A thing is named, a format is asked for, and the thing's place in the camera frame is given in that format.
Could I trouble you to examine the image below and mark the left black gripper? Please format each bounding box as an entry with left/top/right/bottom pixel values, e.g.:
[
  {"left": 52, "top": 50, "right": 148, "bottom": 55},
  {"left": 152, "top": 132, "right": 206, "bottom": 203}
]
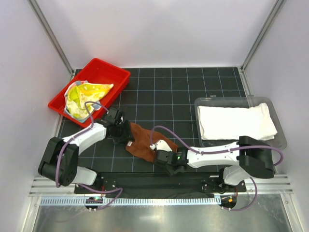
[{"left": 113, "top": 120, "right": 135, "bottom": 145}]

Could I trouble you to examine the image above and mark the brown towel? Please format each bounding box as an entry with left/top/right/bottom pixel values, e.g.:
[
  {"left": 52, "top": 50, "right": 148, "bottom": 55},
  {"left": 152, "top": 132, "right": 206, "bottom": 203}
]
[{"left": 126, "top": 123, "right": 178, "bottom": 163}]

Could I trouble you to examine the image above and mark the white terry towel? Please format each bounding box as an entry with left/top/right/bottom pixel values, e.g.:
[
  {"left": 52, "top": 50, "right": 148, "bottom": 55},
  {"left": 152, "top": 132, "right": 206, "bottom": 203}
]
[{"left": 197, "top": 103, "right": 278, "bottom": 141}]

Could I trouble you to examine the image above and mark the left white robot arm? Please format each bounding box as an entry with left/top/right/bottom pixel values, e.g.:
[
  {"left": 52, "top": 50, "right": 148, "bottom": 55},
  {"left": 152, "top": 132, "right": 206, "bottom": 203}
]
[{"left": 38, "top": 108, "right": 135, "bottom": 193}]

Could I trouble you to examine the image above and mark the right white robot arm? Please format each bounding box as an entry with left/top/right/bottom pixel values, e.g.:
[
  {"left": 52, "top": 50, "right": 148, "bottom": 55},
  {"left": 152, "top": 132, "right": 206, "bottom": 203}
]
[{"left": 150, "top": 136, "right": 275, "bottom": 193}]

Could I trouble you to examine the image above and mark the black grid cutting mat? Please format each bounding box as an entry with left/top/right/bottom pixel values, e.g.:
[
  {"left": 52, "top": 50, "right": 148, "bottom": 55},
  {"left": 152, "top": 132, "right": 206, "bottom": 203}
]
[{"left": 78, "top": 67, "right": 246, "bottom": 173}]

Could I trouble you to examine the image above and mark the yellow patterned towel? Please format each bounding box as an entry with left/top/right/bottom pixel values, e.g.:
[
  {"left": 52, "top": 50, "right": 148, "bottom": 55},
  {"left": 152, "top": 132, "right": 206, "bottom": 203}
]
[{"left": 64, "top": 81, "right": 113, "bottom": 122}]

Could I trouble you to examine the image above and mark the clear plastic container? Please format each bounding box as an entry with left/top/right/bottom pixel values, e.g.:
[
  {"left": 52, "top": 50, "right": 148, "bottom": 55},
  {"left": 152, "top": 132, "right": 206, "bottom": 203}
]
[{"left": 194, "top": 96, "right": 287, "bottom": 149}]

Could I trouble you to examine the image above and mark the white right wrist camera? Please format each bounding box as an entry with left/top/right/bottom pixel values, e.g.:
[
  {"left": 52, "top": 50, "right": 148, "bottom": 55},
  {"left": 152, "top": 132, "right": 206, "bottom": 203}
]
[{"left": 150, "top": 140, "right": 172, "bottom": 152}]

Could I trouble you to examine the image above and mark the perforated metal cable rail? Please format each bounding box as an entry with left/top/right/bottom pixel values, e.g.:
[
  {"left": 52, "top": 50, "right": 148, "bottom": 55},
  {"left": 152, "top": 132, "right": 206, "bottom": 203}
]
[{"left": 40, "top": 196, "right": 221, "bottom": 206}]

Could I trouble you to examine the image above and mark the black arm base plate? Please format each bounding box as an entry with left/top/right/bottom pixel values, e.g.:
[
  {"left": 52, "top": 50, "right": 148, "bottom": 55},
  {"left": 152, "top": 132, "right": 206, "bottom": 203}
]
[{"left": 89, "top": 172, "right": 246, "bottom": 199}]

